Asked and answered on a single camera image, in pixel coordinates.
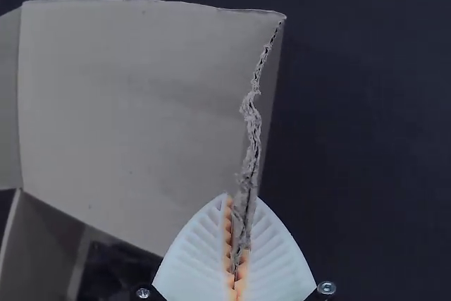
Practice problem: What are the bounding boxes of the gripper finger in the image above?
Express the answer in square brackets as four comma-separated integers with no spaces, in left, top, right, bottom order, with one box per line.
[135,191,233,301]
[242,195,338,301]

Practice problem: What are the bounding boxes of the cardboard box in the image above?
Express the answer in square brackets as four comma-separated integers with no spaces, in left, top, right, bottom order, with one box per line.
[0,0,288,301]

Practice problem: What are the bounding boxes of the black mat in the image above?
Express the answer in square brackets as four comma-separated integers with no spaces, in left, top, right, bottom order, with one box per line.
[0,0,451,301]

